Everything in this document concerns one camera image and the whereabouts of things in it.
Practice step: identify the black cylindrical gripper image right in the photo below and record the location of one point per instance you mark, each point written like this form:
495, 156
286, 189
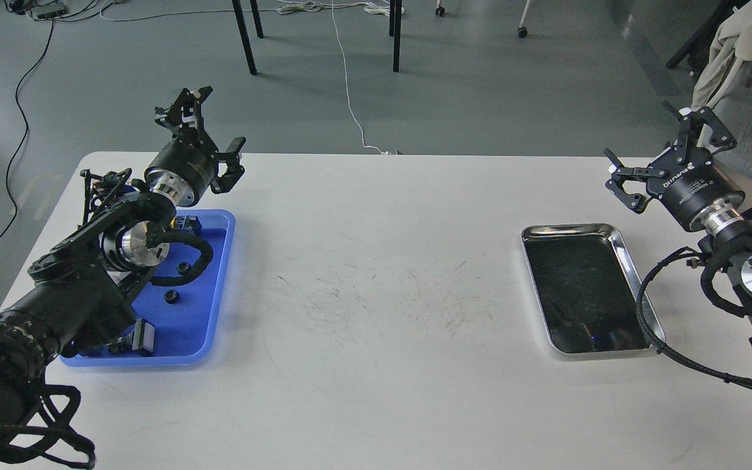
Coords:
699, 189

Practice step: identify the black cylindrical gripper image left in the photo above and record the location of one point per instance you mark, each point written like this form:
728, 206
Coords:
182, 159

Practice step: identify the silver metal tray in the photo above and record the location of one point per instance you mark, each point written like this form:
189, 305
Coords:
586, 284

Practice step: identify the blue plastic tray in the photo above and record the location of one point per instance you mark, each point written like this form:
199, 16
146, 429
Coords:
183, 331

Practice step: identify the red emergency stop button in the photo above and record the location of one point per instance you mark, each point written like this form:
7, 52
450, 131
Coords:
190, 224

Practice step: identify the beige jacket on chair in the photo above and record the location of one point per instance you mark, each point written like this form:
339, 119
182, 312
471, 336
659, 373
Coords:
730, 51

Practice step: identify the black square push button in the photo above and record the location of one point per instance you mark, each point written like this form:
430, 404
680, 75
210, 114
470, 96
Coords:
141, 340

